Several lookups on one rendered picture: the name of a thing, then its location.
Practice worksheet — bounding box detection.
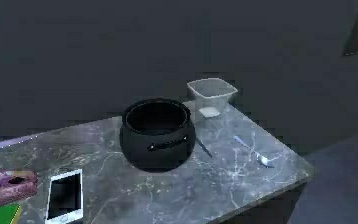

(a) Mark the thin dark knife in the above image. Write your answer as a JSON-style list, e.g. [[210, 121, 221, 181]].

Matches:
[[194, 136, 214, 159]]

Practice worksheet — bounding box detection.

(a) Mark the black round pot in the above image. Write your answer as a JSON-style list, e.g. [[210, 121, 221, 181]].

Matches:
[[119, 97, 197, 173]]

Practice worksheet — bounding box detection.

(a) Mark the clear square plastic container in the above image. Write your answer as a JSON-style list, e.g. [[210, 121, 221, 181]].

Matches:
[[186, 77, 239, 119]]

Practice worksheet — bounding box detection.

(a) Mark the grey marble table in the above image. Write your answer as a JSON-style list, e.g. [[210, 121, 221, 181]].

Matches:
[[0, 99, 316, 224]]

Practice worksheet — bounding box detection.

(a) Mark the silver spoon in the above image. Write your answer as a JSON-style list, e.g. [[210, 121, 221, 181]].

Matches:
[[233, 135, 275, 169]]

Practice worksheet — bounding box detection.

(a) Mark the white smartphone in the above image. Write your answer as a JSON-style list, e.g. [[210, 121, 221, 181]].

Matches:
[[44, 168, 85, 224]]

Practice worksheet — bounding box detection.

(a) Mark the pink tissue box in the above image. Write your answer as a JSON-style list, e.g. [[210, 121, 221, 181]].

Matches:
[[0, 168, 40, 208]]

